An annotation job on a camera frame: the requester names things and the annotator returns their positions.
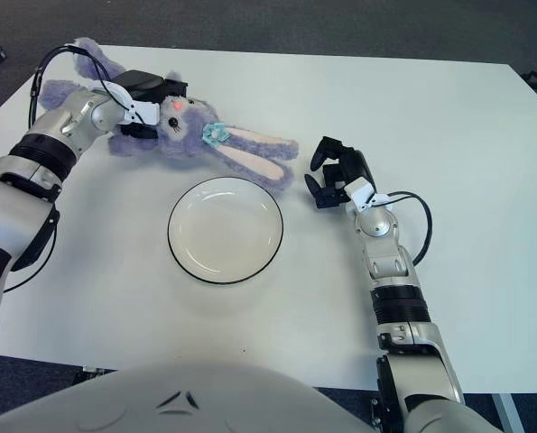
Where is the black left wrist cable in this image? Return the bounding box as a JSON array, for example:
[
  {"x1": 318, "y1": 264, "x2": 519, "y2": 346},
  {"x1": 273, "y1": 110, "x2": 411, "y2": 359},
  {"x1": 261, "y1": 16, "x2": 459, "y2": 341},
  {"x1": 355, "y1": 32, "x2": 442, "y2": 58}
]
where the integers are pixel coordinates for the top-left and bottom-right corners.
[{"x1": 26, "y1": 44, "x2": 136, "y2": 132}]

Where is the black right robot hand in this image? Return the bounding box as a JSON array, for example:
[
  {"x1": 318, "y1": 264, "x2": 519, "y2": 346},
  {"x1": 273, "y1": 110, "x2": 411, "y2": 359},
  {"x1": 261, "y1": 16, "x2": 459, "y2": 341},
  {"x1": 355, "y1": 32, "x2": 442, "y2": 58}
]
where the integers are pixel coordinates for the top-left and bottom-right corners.
[{"x1": 303, "y1": 135, "x2": 377, "y2": 209}]

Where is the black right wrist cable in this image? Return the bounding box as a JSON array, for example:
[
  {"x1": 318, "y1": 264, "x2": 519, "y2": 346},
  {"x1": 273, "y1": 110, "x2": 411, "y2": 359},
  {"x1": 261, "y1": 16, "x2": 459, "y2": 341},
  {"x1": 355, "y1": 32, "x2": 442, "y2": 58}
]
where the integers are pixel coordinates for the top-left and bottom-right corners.
[{"x1": 375, "y1": 190, "x2": 433, "y2": 267}]

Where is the white plate with black rim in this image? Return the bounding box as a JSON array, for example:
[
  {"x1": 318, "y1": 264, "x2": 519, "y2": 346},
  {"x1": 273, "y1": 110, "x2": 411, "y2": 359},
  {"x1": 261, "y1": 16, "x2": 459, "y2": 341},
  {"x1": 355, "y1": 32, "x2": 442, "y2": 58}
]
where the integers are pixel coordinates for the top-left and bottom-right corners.
[{"x1": 167, "y1": 176, "x2": 284, "y2": 285}]

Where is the grey robot torso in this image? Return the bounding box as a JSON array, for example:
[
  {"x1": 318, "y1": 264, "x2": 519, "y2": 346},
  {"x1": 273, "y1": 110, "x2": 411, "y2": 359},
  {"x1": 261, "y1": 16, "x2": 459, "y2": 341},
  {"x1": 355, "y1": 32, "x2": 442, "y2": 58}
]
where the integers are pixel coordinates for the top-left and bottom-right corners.
[{"x1": 0, "y1": 358, "x2": 386, "y2": 433}]

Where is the black left elbow cable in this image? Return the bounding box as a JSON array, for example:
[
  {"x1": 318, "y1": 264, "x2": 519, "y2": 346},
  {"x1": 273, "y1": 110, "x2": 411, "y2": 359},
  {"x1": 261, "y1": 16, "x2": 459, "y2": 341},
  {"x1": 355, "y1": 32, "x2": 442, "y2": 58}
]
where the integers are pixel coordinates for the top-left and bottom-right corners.
[{"x1": 1, "y1": 211, "x2": 61, "y2": 294}]

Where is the white table leg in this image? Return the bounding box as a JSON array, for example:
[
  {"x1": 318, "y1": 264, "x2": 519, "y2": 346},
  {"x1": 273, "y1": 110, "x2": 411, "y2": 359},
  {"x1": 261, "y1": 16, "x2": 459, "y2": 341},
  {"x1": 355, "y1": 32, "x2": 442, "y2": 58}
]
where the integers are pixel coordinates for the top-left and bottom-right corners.
[{"x1": 493, "y1": 392, "x2": 522, "y2": 433}]

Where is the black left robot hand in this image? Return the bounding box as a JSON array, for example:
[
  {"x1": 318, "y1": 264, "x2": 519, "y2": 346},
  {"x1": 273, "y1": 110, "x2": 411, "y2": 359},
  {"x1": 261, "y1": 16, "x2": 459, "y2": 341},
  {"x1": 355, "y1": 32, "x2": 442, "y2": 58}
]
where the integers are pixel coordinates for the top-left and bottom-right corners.
[{"x1": 112, "y1": 69, "x2": 190, "y2": 141}]

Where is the purple plush bunny doll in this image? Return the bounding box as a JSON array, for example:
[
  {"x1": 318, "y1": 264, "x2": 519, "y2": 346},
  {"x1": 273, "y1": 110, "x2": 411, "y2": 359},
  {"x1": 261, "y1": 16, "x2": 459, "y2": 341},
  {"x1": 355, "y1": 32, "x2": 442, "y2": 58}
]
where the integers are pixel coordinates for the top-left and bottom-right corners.
[{"x1": 39, "y1": 37, "x2": 300, "y2": 191}]

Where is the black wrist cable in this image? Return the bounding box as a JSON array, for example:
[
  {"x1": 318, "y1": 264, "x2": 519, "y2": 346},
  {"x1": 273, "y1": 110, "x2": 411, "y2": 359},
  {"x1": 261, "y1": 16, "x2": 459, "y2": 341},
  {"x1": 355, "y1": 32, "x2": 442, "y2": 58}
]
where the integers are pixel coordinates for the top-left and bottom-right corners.
[
  {"x1": 375, "y1": 190, "x2": 433, "y2": 267},
  {"x1": 26, "y1": 44, "x2": 136, "y2": 132}
]

